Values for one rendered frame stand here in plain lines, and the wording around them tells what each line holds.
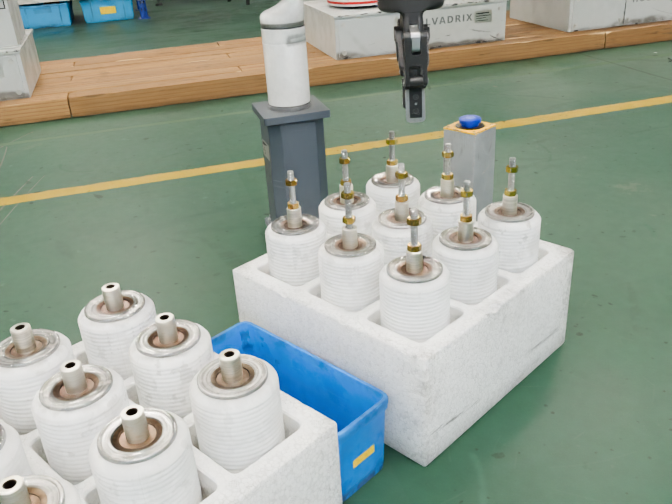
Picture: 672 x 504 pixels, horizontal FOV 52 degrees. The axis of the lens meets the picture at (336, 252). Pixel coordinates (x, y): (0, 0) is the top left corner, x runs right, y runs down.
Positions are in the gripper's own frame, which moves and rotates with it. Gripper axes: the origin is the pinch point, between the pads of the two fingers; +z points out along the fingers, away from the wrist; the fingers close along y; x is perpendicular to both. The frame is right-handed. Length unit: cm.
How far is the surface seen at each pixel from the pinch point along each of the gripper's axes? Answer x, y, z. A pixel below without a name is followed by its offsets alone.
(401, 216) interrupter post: -1.2, -16.4, 21.0
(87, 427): -36, 27, 25
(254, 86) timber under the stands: -52, -205, 36
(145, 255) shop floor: -58, -60, 44
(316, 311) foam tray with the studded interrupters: -14.3, -3.5, 29.7
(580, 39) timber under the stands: 94, -254, 33
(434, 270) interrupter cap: 2.2, 0.1, 22.3
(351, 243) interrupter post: -8.8, -7.8, 21.3
